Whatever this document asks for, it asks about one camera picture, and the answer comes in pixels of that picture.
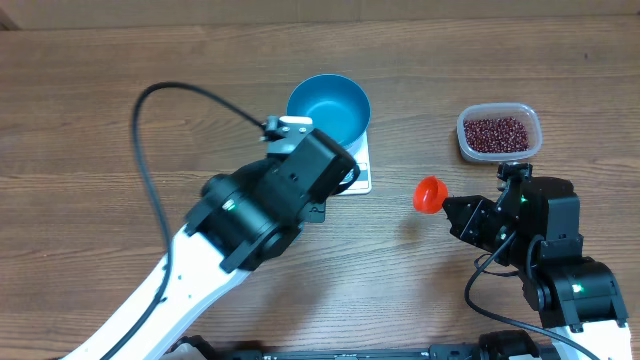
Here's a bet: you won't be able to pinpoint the red scoop with blue handle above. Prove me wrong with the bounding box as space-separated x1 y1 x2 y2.
413 176 449 214

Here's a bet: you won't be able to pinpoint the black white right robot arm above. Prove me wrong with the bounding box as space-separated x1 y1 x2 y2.
442 175 632 359

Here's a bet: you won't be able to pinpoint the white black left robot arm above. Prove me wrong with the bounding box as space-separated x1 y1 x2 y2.
69 129 357 359

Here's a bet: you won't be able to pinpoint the white digital kitchen scale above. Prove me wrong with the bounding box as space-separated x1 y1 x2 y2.
342 129 372 195

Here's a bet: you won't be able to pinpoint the blue bowl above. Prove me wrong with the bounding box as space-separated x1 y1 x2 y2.
286 74 372 148

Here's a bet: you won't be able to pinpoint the clear plastic container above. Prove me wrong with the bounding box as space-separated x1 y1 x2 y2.
456 102 543 163

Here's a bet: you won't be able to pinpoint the red beans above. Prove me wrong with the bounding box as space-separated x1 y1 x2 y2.
463 117 529 153

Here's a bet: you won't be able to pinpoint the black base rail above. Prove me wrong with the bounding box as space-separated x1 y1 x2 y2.
162 331 559 360

